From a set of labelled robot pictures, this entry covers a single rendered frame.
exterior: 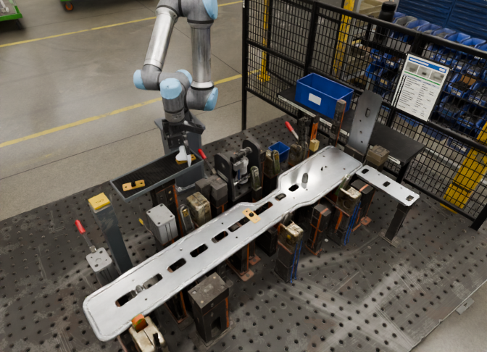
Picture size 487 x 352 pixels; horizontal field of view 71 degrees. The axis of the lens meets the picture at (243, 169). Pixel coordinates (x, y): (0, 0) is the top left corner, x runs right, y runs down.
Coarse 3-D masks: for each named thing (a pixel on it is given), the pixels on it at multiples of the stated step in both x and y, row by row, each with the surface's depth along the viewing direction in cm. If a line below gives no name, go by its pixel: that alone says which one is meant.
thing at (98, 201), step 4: (96, 196) 133; (100, 196) 133; (104, 196) 133; (88, 200) 131; (92, 200) 131; (96, 200) 131; (100, 200) 131; (104, 200) 131; (108, 200) 131; (92, 204) 129; (96, 204) 129; (100, 204) 129; (104, 204) 130; (96, 208) 129
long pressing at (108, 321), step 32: (320, 160) 175; (352, 160) 175; (288, 192) 158; (320, 192) 158; (224, 224) 143; (256, 224) 144; (160, 256) 131; (224, 256) 132; (128, 288) 121; (160, 288) 121; (96, 320) 113; (128, 320) 113
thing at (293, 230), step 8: (280, 224) 138; (288, 224) 142; (280, 232) 141; (288, 232) 136; (296, 232) 135; (280, 240) 144; (288, 240) 139; (296, 240) 136; (280, 248) 147; (288, 248) 141; (296, 248) 141; (280, 256) 150; (288, 256) 145; (280, 264) 153; (288, 264) 148; (296, 264) 150; (272, 272) 160; (280, 272) 156; (288, 272) 152; (288, 280) 156
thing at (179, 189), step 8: (160, 120) 183; (160, 128) 178; (192, 136) 180; (200, 136) 186; (192, 144) 183; (200, 144) 188; (168, 152) 187; (200, 168) 196; (184, 176) 193; (192, 176) 196; (200, 176) 200; (176, 184) 198; (184, 184) 197; (192, 184) 200; (184, 192) 199
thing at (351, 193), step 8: (344, 192) 152; (352, 192) 152; (344, 200) 155; (352, 200) 151; (336, 208) 161; (344, 208) 157; (352, 208) 153; (336, 216) 164; (344, 216) 161; (352, 216) 158; (336, 224) 166; (344, 224) 163; (352, 224) 164; (328, 232) 174; (336, 232) 169; (344, 232) 166; (336, 240) 172; (344, 240) 170
